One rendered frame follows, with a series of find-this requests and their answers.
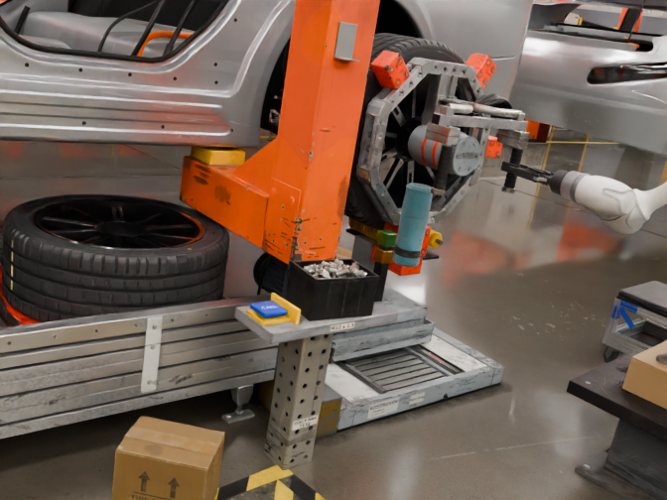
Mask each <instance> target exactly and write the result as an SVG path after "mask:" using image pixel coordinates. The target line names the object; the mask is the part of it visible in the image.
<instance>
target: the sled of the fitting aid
mask: <svg viewBox="0 0 667 500"><path fill-rule="evenodd" d="M434 326H435V324H434V323H433V322H431V321H430V320H428V319H426V318H419V319H414V320H408V321H403V322H397V323H392V324H386V325H381V326H376V327H371V328H365V329H360V330H354V331H349V332H344V331H342V332H336V333H334V334H333V341H332V347H331V353H330V358H329V363H332V362H337V361H341V360H345V359H350V358H354V357H359V356H364V355H368V354H373V353H378V352H382V351H387V350H392V349H396V348H401V347H406V346H410V345H415V344H420V343H424V342H429V341H431V339H432V335H433V330H434Z"/></svg>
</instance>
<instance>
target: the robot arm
mask: <svg viewBox="0 0 667 500"><path fill-rule="evenodd" d="M501 170H502V171H505V172H508V173H510V174H513V175H514V176H517V177H520V178H523V179H526V180H529V181H532V182H534V183H536V184H537V183H540V184H542V185H544V186H547V185H549V186H550V190H551V192H553V193H556V194H559V195H560V196H561V197H562V198H564V199H567V200H570V201H573V202H575V203H578V204H581V205H582V206H583V207H585V208H586V209H587V210H588V211H590V212H592V213H594V214H596V215H597V216H598V217H599V218H600V220H601V221H602V223H603V224H605V225H606V226H607V227H608V228H610V229H611V230H613V231H615V232H617V233H620V234H631V233H634V232H636V231H638V230H639V229H640V228H641V227H642V225H643V223H644V222H645V221H646V220H648V219H649V218H650V215H651V213H652V212H653V211H654V210H656V209H657V208H659V207H661V206H663V205H665V204H666V203H667V182H666V183H664V184H663V185H662V186H660V187H657V188H655V189H652V190H648V191H641V190H638V189H636V188H635V189H631V188H630V187H628V186H627V185H625V184H623V183H621V182H618V181H616V180H613V179H609V178H606V177H601V176H589V175H587V174H582V173H579V172H575V171H571V172H567V171H563V170H559V171H557V172H556V173H551V172H548V171H544V170H541V169H537V168H532V167H530V168H529V167H528V166H525V165H522V164H520V165H518V166H517V165H514V164H511V163H507V162H504V161H503V162H502V165H501ZM656 361H658V362H660V363H663V364H666V365H667V352H665V353H663V354H658V355H657V356H656Z"/></svg>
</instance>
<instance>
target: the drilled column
mask: <svg viewBox="0 0 667 500"><path fill-rule="evenodd" d="M333 336H334V334H333V333H331V334H325V335H320V336H314V337H309V338H303V339H298V340H292V341H287V342H281V346H280V353H279V359H278V366H277V372H276V379H275V385H274V392H273V399H272V405H271V412H270V418H269V425H268V431H267V438H266V443H265V450H264V453H265V454H266V455H267V456H268V457H269V458H271V459H272V460H273V461H274V462H275V463H276V464H277V465H278V466H279V467H280V468H281V469H282V470H287V469H291V468H294V467H297V466H300V465H303V464H306V463H309V462H311V460H312V454H313V449H314V443H315V437H316V432H317V426H318V420H319V414H320V409H321V403H322V397H323V392H324V387H325V381H326V376H327V370H328V364H329V358H330V353H331V347H332V341H333ZM270 450H271V451H270ZM304 457H305V458H304Z"/></svg>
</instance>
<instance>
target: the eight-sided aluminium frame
mask: <svg viewBox="0 0 667 500"><path fill-rule="evenodd" d="M406 66H407V68H408V70H409V73H410V77H409V78H408V79H407V80H406V81H405V82H404V83H403V84H402V85H401V86H400V87H399V88H398V89H397V90H395V89H391V88H387V87H384V88H383V89H382V90H381V91H380V92H379V93H378V94H377V95H376V96H375V97H373V98H372V100H371V101H370V102H369V103H368V106H367V110H366V112H365V114H366V117H365V123H364V129H363V135H362V140H361V146H360V152H359V158H358V163H357V166H356V176H357V178H358V181H359V182H360V183H361V184H362V186H363V188H364V189H365V191H366V193H367V194H368V196H369V198H370V199H371V201H372V203H373V204H374V206H375V208H376V209H377V211H378V213H379V215H380V216H381V218H382V219H383V220H384V221H386V222H388V223H391V224H393V225H399V221H400V215H401V210H402V208H397V207H396V205H395V203H394V201H393V200H392V198H391V196H390V194H389V193H388V191H387V189H386V187H385V186H384V184H383V182H382V180H381V179H380V177H379V175H378V171H379V166H380V160H381V155H382V150H383V144H384V139H385V133H386V128H387V122H388V117H389V114H390V112H391V111H392V110H393V109H394V108H395V107H396V106H397V105H398V104H399V103H400V102H401V101H402V100H403V99H404V98H405V97H406V96H407V94H408V93H409V92H410V91H411V90H412V89H413V88H414V87H415V86H416V85H417V84H418V83H419V82H420V81H421V80H422V79H423V78H424V77H425V76H426V75H427V74H428V73H432V74H440V73H442V74H446V75H448V76H453V75H457V76H458V77H459V78H458V84H459V87H460V89H461V92H462V94H463V96H464V99H465V101H467V102H472V103H475V102H476V101H477V100H478V99H479V98H480V97H481V96H482V95H484V93H483V90H482V88H481V85H480V83H479V81H478V79H477V77H476V75H477V72H476V71H475V70H474V67H473V66H470V65H467V64H461V63H456V62H440V61H433V60H428V59H423V58H412V59H411V60H410V61H409V62H407V64H406ZM489 132H490V128H474V127H470V128H469V132H468V135H469V136H472V137H475V139H476V140H477V141H478V143H479V146H480V155H479V160H478V162H477V165H476V166H475V168H474V169H473V170H472V172H471V173H469V174H468V175H466V176H458V175H456V176H455V177H454V178H453V179H452V181H451V182H450V183H449V184H448V185H447V186H446V188H445V190H446V194H445V195H438V196H437V197H436V198H435V200H434V201H433V202H432V203H431V209H430V214H429V219H428V223H435V224H436V223H441V222H442V221H443V219H445V218H446V217H447V215H448V214H449V213H450V212H451V210H452V209H453V208H454V207H455V206H456V205H457V204H458V202H459V201H460V200H461V199H462V198H463V197H464V196H465V195H466V193H467V192H468V191H469V190H470V189H471V188H472V186H473V185H475V184H476V182H477V181H478V180H479V176H480V174H481V167H482V163H483V158H484V154H485V150H486V145H487V141H488V136H489Z"/></svg>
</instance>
